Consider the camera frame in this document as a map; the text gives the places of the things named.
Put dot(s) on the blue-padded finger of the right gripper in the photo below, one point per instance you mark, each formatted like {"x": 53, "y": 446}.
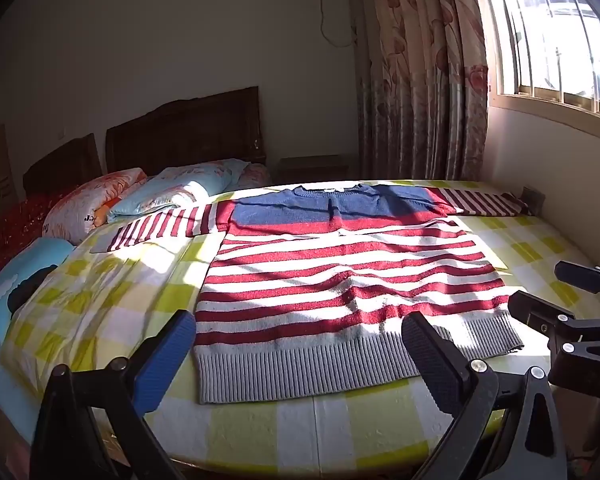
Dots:
{"x": 542, "y": 316}

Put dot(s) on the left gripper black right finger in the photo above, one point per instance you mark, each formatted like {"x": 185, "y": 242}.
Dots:
{"x": 504, "y": 425}

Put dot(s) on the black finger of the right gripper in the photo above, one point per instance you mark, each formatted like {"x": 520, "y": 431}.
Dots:
{"x": 583, "y": 277}

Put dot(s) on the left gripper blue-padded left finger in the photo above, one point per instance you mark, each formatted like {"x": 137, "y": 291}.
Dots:
{"x": 67, "y": 443}

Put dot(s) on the red white striped knit sweater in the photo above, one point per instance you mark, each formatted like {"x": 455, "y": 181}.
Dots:
{"x": 307, "y": 291}

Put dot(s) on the light blue cloud blanket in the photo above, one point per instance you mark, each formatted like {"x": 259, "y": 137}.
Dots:
{"x": 19, "y": 406}

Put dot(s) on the red bedspread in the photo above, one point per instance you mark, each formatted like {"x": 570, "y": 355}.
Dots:
{"x": 22, "y": 223}

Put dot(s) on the window with metal bars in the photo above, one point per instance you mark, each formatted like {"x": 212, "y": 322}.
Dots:
{"x": 547, "y": 50}

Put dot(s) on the orange floral pillow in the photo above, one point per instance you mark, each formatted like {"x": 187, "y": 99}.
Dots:
{"x": 85, "y": 209}

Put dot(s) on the floral pink curtain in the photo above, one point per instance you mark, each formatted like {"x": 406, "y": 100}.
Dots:
{"x": 422, "y": 86}

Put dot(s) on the dark wooden nightstand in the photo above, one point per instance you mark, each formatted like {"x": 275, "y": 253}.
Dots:
{"x": 316, "y": 168}

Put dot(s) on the light blue floral pillow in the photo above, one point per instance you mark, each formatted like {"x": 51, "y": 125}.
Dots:
{"x": 179, "y": 187}

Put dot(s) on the dark wooden headboard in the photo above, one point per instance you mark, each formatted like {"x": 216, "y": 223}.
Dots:
{"x": 69, "y": 166}
{"x": 187, "y": 132}

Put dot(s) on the pink floral pillow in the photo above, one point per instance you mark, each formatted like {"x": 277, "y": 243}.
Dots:
{"x": 254, "y": 176}

